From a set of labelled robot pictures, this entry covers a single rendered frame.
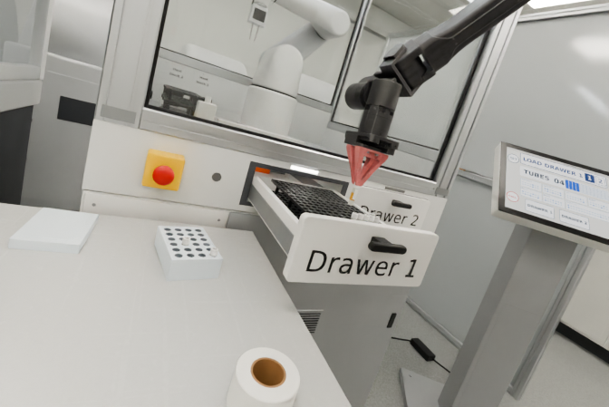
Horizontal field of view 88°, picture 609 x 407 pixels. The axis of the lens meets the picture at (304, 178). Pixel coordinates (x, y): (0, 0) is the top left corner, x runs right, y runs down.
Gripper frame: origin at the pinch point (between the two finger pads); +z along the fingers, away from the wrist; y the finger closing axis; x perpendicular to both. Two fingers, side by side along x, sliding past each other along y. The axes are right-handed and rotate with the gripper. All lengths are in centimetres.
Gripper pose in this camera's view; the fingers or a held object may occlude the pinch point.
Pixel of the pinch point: (357, 180)
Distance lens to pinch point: 63.1
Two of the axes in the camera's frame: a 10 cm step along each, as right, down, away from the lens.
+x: 9.0, 2.1, 3.9
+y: 3.5, 2.0, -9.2
